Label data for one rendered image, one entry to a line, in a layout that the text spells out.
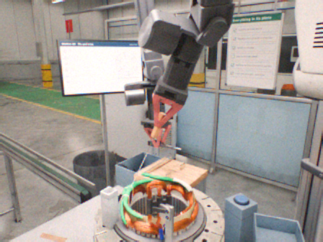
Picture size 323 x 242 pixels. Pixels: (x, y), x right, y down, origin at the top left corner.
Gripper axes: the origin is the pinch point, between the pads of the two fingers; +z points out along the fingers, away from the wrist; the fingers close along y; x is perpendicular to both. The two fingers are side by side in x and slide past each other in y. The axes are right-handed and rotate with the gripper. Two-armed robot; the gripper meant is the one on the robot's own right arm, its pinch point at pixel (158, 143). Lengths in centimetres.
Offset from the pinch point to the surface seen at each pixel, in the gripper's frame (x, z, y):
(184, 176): 6.9, 12.6, -4.1
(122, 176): -15.7, 14.9, 3.9
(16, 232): -164, 110, -2
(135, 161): -19.2, 13.9, -7.1
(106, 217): 8.4, 5.3, 32.1
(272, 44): -12, -30, -204
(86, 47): -77, -36, -35
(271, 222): 37.0, 15.8, 1.1
